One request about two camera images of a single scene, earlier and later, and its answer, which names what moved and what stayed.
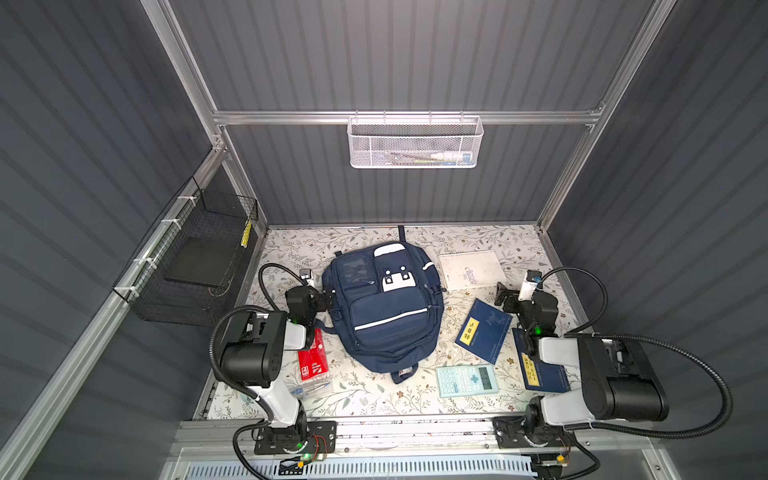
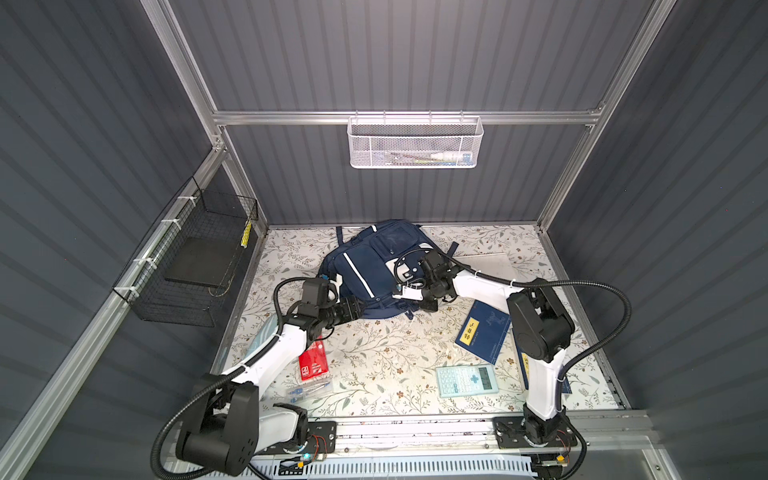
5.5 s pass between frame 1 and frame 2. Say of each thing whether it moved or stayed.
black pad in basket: stayed
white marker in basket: stayed
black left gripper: moved
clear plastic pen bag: stayed
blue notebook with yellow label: stayed
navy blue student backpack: moved
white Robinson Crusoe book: moved
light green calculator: stayed
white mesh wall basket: stayed
